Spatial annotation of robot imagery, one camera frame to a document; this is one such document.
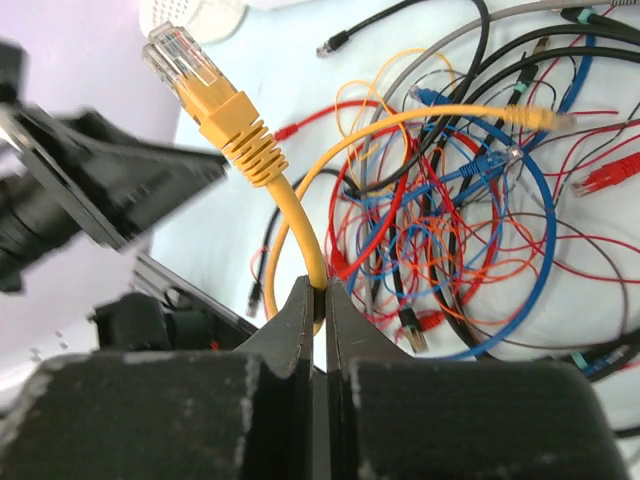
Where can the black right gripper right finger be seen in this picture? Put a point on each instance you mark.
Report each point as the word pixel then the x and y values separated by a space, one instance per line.
pixel 393 416

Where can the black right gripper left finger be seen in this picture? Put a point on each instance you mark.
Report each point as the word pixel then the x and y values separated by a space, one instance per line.
pixel 245 414

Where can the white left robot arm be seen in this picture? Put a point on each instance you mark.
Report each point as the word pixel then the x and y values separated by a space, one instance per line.
pixel 83 175

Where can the cream perforated plastic basket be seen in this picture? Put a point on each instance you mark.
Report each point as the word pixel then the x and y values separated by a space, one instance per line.
pixel 207 21

